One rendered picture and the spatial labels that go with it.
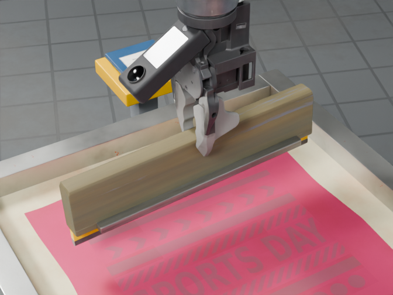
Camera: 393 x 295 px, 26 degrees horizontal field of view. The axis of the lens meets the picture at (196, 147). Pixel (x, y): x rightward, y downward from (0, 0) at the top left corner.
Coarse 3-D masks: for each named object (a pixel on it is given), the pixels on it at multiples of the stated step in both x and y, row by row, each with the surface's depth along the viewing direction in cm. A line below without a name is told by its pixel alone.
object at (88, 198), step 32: (288, 96) 119; (192, 128) 114; (256, 128) 117; (288, 128) 120; (128, 160) 109; (160, 160) 110; (192, 160) 113; (224, 160) 116; (64, 192) 105; (96, 192) 107; (128, 192) 110; (160, 192) 113
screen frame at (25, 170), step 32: (224, 96) 139; (256, 96) 142; (128, 128) 133; (160, 128) 134; (320, 128) 133; (32, 160) 126; (64, 160) 128; (96, 160) 131; (352, 160) 128; (384, 160) 126; (0, 192) 125; (384, 192) 123; (0, 256) 111; (0, 288) 107; (32, 288) 107
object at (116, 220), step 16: (288, 144) 120; (240, 160) 118; (256, 160) 118; (208, 176) 116; (224, 176) 116; (176, 192) 113; (192, 192) 114; (144, 208) 111; (96, 224) 109; (112, 224) 109
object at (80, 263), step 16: (48, 208) 123; (32, 224) 121; (48, 224) 121; (64, 224) 121; (48, 240) 118; (64, 240) 118; (64, 256) 116; (80, 256) 116; (96, 256) 116; (64, 272) 114; (80, 272) 114; (96, 272) 114; (80, 288) 111; (96, 288) 111; (112, 288) 111
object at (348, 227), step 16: (272, 160) 132; (288, 160) 132; (240, 176) 129; (288, 176) 129; (304, 176) 129; (304, 192) 126; (320, 192) 126; (320, 208) 123; (336, 208) 123; (336, 224) 121; (352, 224) 121; (352, 240) 118; (368, 240) 118; (368, 256) 116; (384, 256) 116; (384, 272) 114; (368, 288) 111; (384, 288) 111
